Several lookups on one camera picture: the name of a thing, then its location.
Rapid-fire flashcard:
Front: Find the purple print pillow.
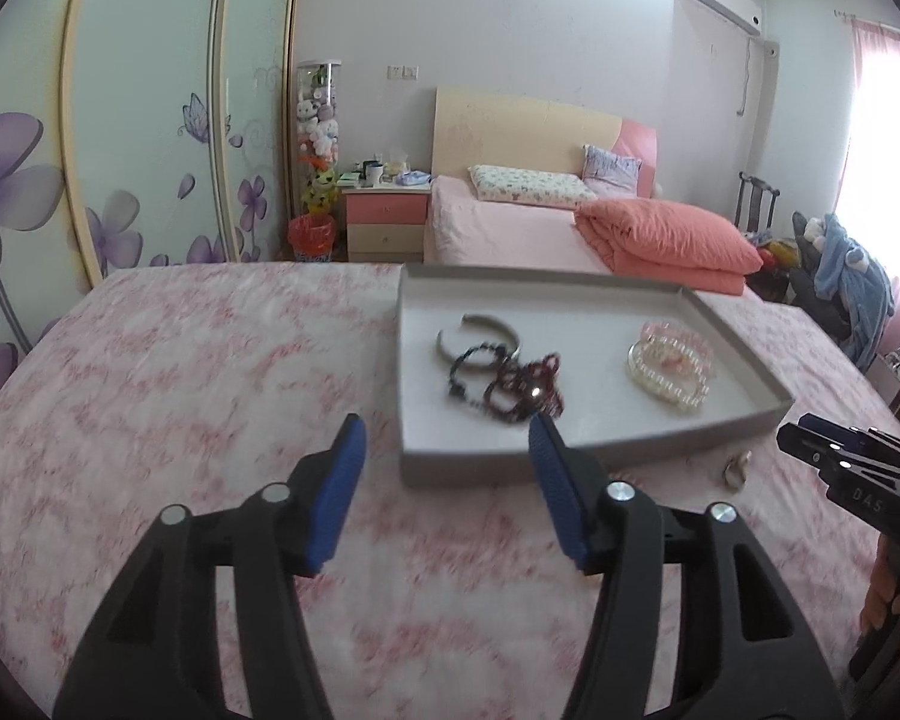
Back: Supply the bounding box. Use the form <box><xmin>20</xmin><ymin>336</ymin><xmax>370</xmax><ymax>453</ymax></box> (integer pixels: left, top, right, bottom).
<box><xmin>581</xmin><ymin>144</ymin><xmax>644</xmax><ymax>200</ymax></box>

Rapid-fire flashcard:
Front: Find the red waste bin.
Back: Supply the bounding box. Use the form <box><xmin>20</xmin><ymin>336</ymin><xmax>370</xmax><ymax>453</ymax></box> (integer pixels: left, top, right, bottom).
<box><xmin>287</xmin><ymin>214</ymin><xmax>338</xmax><ymax>262</ymax></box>

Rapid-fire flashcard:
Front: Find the pink pearl bracelet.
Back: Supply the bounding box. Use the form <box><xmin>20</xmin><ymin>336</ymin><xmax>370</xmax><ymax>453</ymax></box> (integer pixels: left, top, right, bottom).
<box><xmin>640</xmin><ymin>319</ymin><xmax>713</xmax><ymax>370</ymax></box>

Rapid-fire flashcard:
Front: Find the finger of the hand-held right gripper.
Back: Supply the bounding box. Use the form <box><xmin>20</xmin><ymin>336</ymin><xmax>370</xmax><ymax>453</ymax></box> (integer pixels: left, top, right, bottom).
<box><xmin>778</xmin><ymin>424</ymin><xmax>900</xmax><ymax>485</ymax></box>
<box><xmin>799</xmin><ymin>414</ymin><xmax>900</xmax><ymax>462</ymax></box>

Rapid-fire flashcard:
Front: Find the bed with pink sheet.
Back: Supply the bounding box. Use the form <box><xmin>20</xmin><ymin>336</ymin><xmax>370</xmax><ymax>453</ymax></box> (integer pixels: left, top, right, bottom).
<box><xmin>424</xmin><ymin>175</ymin><xmax>762</xmax><ymax>297</ymax></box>

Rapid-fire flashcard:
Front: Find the black bead bracelet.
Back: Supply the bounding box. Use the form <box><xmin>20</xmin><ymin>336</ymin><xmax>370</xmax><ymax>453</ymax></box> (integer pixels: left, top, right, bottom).
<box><xmin>446</xmin><ymin>341</ymin><xmax>511</xmax><ymax>402</ymax></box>

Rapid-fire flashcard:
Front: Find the yellow plush toy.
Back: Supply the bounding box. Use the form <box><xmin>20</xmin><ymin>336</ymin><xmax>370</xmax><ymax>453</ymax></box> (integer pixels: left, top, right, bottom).
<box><xmin>304</xmin><ymin>165</ymin><xmax>338</xmax><ymax>215</ymax></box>

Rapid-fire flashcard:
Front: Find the pearl ring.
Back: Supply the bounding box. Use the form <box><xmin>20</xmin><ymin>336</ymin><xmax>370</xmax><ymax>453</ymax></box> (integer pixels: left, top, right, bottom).
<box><xmin>722</xmin><ymin>451</ymin><xmax>753</xmax><ymax>494</ymax></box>

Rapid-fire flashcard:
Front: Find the floral pillow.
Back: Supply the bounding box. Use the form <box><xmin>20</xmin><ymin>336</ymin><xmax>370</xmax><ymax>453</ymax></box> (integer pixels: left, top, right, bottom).
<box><xmin>469</xmin><ymin>163</ymin><xmax>599</xmax><ymax>211</ymax></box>

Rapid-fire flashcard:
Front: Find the blue plush garment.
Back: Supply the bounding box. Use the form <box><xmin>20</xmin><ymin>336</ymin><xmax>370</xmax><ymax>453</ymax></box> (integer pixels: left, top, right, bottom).
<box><xmin>810</xmin><ymin>214</ymin><xmax>897</xmax><ymax>368</ymax></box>

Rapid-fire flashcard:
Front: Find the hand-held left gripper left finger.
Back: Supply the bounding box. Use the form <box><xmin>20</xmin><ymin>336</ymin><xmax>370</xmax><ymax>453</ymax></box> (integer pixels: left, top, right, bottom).
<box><xmin>52</xmin><ymin>412</ymin><xmax>368</xmax><ymax>720</ymax></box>

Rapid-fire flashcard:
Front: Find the flower print sliding wardrobe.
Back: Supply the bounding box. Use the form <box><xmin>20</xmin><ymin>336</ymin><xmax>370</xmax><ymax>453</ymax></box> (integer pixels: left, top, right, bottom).
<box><xmin>0</xmin><ymin>0</ymin><xmax>305</xmax><ymax>421</ymax></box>

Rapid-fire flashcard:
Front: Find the folded orange quilt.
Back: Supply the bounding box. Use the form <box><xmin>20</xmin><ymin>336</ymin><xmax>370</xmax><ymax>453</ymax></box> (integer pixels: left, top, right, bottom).
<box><xmin>574</xmin><ymin>199</ymin><xmax>764</xmax><ymax>297</ymax></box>

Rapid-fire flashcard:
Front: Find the beige and pink headboard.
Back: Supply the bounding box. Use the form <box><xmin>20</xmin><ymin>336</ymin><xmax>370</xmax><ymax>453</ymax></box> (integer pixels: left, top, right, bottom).
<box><xmin>431</xmin><ymin>86</ymin><xmax>658</xmax><ymax>200</ymax></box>

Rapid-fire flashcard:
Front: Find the pink nightstand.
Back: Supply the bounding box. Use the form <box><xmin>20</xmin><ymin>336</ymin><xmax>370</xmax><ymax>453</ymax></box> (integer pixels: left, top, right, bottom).
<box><xmin>343</xmin><ymin>184</ymin><xmax>432</xmax><ymax>262</ymax></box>

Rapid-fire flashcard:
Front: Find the pink floral tablecloth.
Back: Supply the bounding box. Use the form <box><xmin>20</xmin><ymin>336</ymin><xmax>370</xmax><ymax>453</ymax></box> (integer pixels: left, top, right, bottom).
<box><xmin>0</xmin><ymin>261</ymin><xmax>900</xmax><ymax>720</ymax></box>

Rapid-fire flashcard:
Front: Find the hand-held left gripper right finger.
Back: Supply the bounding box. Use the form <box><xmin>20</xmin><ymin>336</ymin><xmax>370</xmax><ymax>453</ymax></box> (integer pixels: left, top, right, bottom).
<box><xmin>527</xmin><ymin>412</ymin><xmax>847</xmax><ymax>720</ymax></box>

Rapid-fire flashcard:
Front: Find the plush toy display tube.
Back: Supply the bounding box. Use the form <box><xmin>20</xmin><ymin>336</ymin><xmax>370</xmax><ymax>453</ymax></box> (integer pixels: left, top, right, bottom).
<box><xmin>295</xmin><ymin>60</ymin><xmax>344</xmax><ymax>218</ymax></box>

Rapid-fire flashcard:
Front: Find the grey office chair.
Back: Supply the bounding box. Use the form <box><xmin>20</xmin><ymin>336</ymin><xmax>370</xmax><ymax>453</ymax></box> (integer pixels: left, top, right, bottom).
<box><xmin>787</xmin><ymin>210</ymin><xmax>848</xmax><ymax>338</ymax></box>

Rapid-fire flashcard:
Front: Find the dark red bead bracelet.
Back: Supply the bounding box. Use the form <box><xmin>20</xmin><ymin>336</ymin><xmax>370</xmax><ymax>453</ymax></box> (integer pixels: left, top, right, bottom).
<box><xmin>487</xmin><ymin>352</ymin><xmax>569</xmax><ymax>421</ymax></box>

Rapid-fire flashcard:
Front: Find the white pearl necklace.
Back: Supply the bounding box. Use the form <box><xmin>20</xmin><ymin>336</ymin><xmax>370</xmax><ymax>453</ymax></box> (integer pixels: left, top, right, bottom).
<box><xmin>628</xmin><ymin>341</ymin><xmax>715</xmax><ymax>415</ymax></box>

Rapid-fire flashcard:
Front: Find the dark wooden chair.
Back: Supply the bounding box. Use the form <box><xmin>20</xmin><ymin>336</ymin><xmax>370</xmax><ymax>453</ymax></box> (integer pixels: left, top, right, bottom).
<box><xmin>736</xmin><ymin>172</ymin><xmax>781</xmax><ymax>237</ymax></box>

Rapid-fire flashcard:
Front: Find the wide silver bangle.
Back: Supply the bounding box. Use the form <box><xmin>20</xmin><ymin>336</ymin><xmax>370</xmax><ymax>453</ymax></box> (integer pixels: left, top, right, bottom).
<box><xmin>436</xmin><ymin>313</ymin><xmax>524</xmax><ymax>365</ymax></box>

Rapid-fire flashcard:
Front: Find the air conditioner pipe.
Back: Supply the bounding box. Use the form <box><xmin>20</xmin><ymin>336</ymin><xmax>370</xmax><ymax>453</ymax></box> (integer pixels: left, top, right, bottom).
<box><xmin>735</xmin><ymin>36</ymin><xmax>755</xmax><ymax>119</ymax></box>

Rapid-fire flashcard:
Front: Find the colourful toys pile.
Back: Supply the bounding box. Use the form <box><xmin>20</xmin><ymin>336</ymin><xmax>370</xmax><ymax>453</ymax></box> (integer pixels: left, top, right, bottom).
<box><xmin>754</xmin><ymin>232</ymin><xmax>796</xmax><ymax>271</ymax></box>

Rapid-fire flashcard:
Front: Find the grey cardboard tray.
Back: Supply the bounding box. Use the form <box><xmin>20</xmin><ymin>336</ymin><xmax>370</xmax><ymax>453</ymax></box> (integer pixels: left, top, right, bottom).
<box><xmin>396</xmin><ymin>262</ymin><xmax>794</xmax><ymax>488</ymax></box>

